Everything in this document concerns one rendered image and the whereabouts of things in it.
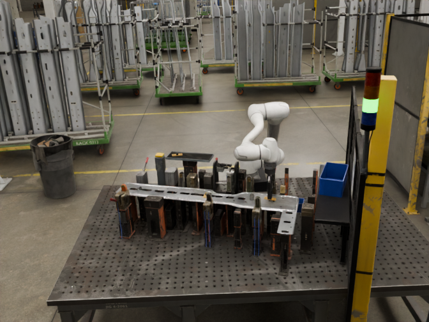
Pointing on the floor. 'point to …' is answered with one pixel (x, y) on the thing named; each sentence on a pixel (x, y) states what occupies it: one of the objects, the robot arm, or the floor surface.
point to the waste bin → (55, 164)
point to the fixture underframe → (311, 313)
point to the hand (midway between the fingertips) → (269, 193)
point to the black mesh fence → (356, 207)
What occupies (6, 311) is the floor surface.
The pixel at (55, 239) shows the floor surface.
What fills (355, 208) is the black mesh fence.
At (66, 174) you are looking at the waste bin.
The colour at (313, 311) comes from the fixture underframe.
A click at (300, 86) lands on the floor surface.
